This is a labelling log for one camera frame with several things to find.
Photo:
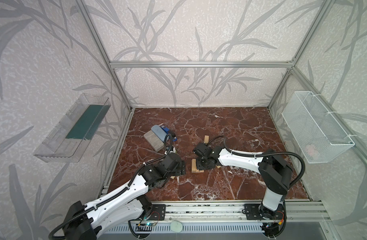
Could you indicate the light blue oval case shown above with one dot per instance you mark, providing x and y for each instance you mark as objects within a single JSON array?
[{"x": 159, "y": 132}]

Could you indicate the pale green round disc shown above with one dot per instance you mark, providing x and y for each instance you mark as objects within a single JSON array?
[{"x": 176, "y": 227}]

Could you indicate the clear plastic wall tray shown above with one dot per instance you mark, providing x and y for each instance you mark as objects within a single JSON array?
[{"x": 70, "y": 138}]

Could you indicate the blue black tool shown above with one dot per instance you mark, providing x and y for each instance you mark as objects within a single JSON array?
[{"x": 172, "y": 133}]

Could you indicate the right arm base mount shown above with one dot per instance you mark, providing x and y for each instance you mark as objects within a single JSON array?
[{"x": 261, "y": 213}]

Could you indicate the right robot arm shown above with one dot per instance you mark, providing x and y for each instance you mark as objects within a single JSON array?
[{"x": 274, "y": 170}]

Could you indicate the grey sponge block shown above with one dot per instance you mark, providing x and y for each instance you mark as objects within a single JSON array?
[{"x": 154, "y": 141}]

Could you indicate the pink object in basket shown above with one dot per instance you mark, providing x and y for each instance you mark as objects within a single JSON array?
[{"x": 312, "y": 151}]

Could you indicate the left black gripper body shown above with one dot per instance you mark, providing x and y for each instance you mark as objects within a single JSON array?
[{"x": 180, "y": 168}]

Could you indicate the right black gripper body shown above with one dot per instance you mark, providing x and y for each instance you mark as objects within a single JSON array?
[{"x": 198, "y": 153}]

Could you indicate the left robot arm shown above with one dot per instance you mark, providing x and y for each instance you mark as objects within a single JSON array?
[{"x": 78, "y": 226}]

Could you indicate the white wire mesh basket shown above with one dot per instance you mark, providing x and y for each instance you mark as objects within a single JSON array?
[{"x": 311, "y": 123}]

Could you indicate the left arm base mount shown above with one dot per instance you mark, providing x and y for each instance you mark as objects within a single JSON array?
[{"x": 155, "y": 213}]

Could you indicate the aluminium front rail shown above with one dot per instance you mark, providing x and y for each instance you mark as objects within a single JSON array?
[{"x": 204, "y": 211}]

